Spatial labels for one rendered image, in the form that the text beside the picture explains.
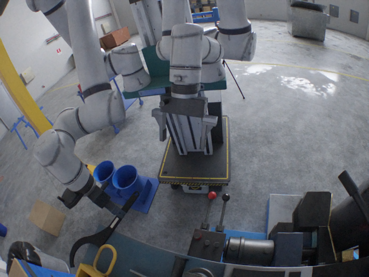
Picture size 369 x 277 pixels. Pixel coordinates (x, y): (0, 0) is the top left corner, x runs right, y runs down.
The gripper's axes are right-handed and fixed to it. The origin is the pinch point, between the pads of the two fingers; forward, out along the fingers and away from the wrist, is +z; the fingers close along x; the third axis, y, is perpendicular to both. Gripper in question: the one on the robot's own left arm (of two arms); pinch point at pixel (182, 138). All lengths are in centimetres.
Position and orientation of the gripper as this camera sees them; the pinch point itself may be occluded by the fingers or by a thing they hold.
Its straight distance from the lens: 53.0
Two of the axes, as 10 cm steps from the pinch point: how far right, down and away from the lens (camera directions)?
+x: 9.5, 1.8, -2.7
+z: -0.5, 9.0, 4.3
